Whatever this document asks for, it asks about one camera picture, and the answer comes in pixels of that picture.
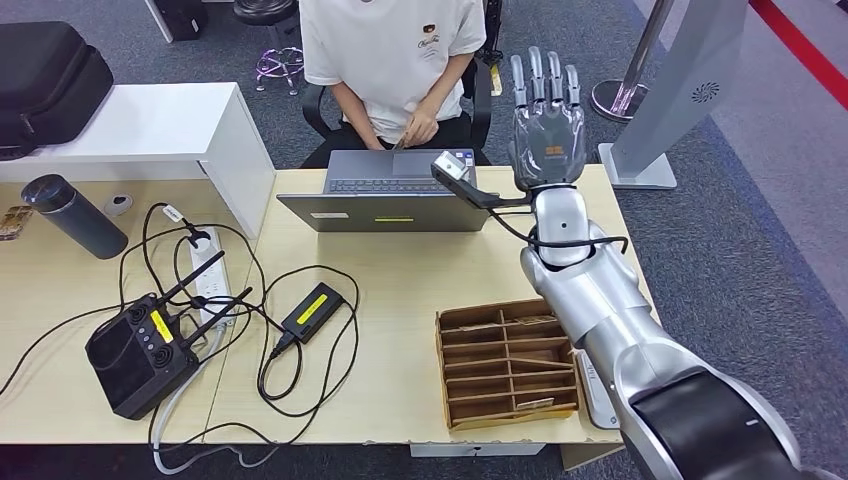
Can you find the person's left hand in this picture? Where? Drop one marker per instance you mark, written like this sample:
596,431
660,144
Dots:
422,127

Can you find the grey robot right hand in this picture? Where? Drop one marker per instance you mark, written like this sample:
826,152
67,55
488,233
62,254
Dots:
548,142

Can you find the person's right hand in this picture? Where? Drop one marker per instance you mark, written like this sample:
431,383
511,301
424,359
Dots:
379,142

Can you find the brown card organizer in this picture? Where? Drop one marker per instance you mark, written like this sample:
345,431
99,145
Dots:
503,371

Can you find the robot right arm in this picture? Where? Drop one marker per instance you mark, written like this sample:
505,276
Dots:
596,291

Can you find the person's left forearm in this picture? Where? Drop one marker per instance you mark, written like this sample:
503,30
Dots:
450,86

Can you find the person's right forearm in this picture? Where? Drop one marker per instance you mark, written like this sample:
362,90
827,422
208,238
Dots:
354,112

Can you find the person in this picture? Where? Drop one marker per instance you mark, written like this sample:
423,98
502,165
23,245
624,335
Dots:
391,60

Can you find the pale grey card reader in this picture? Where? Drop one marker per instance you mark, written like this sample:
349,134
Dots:
596,397

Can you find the patterned brown card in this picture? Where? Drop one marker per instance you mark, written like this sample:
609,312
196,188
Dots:
15,223

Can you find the black office chair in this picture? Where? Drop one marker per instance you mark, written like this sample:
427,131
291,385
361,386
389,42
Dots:
482,99

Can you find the grey laptop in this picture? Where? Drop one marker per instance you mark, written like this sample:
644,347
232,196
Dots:
384,213

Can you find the chrome stanchion pole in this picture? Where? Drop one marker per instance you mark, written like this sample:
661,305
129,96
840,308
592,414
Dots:
615,100

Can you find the yellow hanging tag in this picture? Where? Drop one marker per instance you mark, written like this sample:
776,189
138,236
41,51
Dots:
496,79

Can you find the grey kiosk stand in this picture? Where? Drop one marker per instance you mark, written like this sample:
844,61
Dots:
686,66

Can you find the black stool chrome base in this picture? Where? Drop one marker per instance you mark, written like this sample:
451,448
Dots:
264,8

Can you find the black adapter yellow label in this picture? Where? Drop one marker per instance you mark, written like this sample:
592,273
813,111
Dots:
312,313

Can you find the white power strip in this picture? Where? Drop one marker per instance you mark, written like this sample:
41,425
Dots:
212,280

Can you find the black box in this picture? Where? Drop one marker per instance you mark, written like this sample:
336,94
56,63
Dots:
182,16

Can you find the white desk shelf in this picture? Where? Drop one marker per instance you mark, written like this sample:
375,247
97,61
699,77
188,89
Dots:
146,126

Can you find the red barrier belt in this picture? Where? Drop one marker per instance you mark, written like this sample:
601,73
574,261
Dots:
798,52

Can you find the dark grey thermos bottle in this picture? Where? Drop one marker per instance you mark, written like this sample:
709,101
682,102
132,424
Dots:
75,216

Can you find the black remote controller antennas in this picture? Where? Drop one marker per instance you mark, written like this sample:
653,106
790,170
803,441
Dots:
134,364

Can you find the black carrying case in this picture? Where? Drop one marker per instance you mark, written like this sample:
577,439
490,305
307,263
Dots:
46,79

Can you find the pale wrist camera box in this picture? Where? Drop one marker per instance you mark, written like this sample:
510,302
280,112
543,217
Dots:
452,166

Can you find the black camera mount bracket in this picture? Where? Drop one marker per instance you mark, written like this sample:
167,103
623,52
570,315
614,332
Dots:
477,195

